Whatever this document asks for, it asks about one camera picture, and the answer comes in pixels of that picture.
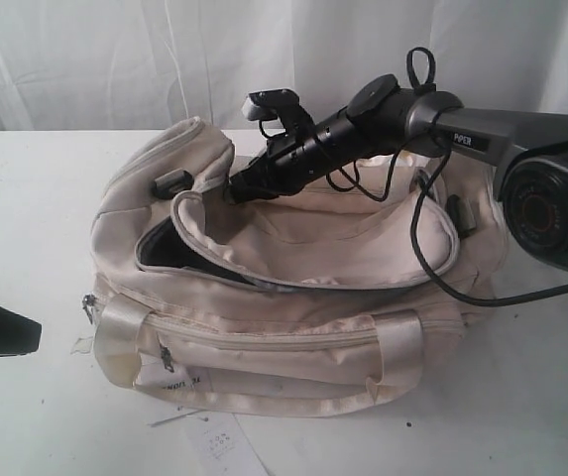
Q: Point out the white paper hang tag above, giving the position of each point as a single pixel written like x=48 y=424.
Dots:
x=154 y=373

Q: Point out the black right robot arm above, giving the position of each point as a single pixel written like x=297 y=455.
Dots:
x=528 y=151

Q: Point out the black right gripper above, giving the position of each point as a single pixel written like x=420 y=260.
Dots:
x=286 y=164

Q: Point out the cream fabric duffel bag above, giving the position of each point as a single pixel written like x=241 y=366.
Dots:
x=312 y=305

